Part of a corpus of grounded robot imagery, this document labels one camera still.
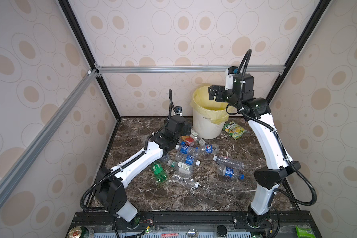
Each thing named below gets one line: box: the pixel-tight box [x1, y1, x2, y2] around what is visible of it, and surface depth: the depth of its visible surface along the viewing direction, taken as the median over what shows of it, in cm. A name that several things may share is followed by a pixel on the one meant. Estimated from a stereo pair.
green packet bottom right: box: [295, 223, 316, 238], surface depth 71 cm
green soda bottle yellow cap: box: [152, 163, 168, 183], surface depth 89 cm
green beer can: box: [67, 226, 91, 238], surface depth 63 cm
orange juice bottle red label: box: [180, 135, 195, 147], surface depth 102 cm
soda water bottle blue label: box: [181, 154, 197, 166], surface depth 92 cm
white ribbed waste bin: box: [192, 108, 226, 140], surface depth 99 cm
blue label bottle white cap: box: [175, 143, 201, 157], surface depth 98 cm
